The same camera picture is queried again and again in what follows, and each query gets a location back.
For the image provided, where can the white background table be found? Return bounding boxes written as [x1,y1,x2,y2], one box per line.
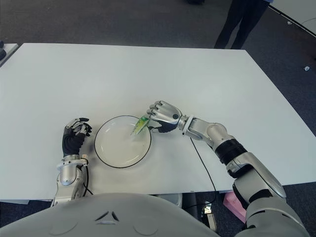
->
[269,0,316,38]

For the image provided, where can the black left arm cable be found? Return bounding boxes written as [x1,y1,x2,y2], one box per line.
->
[76,161,93,197]

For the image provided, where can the white side table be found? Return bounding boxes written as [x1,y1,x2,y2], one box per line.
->
[0,43,20,69]

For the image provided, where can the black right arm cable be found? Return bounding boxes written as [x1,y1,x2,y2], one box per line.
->
[189,137,217,205]

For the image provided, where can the person legs dark trousers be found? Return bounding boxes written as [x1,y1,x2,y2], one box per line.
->
[214,0,269,49]

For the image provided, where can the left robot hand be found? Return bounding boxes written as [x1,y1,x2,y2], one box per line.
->
[61,118,93,158]

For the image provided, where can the pink cardboard box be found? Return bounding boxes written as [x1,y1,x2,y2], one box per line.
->
[223,192,247,218]

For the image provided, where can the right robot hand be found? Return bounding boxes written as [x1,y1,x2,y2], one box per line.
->
[146,100,185,134]

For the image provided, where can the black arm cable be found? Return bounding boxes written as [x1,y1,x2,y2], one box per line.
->
[76,161,93,197]
[189,137,217,205]

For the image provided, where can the green toothpaste tube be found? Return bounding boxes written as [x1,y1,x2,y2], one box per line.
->
[129,115,150,136]

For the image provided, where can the white plate black rim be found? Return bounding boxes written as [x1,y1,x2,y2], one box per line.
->
[94,115,153,169]

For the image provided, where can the grey robot torso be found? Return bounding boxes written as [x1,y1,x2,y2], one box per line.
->
[0,193,220,237]

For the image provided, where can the metal bracket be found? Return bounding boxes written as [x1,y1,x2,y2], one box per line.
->
[201,204,213,218]

